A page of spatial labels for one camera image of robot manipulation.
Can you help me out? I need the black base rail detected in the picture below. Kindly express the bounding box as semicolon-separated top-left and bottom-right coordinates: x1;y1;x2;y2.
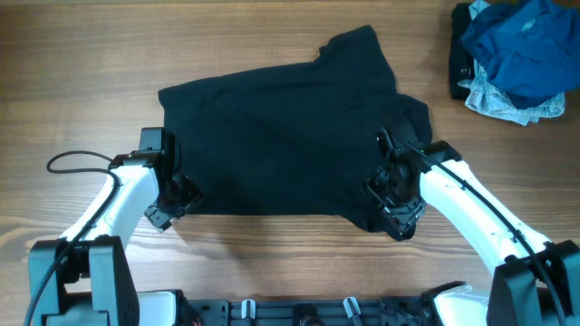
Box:
188;296;437;326

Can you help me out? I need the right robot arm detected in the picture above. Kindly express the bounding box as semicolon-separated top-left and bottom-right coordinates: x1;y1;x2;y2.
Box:
363;139;579;325

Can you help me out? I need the blue garment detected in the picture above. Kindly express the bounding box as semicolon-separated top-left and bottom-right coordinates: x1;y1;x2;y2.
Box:
461;0;579;110

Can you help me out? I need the light grey garment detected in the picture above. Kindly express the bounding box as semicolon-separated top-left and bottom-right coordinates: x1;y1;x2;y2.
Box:
459;1;566;126

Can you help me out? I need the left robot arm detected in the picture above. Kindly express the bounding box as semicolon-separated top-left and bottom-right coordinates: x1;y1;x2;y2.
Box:
24;149;202;325

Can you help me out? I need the black garment in pile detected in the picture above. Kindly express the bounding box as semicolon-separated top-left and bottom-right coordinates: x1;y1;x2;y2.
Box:
449;3;475;101

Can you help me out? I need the black polo shirt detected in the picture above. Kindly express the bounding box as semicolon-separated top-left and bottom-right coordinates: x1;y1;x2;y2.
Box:
159;25;432;232

